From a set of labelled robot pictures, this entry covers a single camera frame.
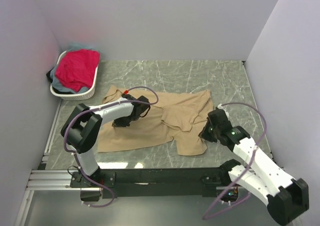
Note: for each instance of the black garment in basket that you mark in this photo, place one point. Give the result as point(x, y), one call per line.
point(50, 80)

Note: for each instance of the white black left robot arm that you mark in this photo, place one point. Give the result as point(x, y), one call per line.
point(80, 131)

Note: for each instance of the white perforated laundry basket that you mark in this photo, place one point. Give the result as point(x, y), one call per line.
point(80, 96)

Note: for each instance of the red t shirt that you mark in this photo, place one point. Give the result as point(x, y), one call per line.
point(77, 69)

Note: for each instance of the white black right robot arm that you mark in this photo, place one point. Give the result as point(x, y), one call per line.
point(285, 197)

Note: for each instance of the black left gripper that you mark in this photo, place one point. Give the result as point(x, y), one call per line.
point(117, 122)

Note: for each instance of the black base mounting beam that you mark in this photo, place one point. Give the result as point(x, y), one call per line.
point(164, 182)

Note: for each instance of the grey blue t shirt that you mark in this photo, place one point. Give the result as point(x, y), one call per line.
point(56, 84)

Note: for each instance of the beige t shirt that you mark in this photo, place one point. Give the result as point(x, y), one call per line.
point(178, 117)

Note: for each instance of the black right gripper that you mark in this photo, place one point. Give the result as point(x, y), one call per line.
point(204, 133)

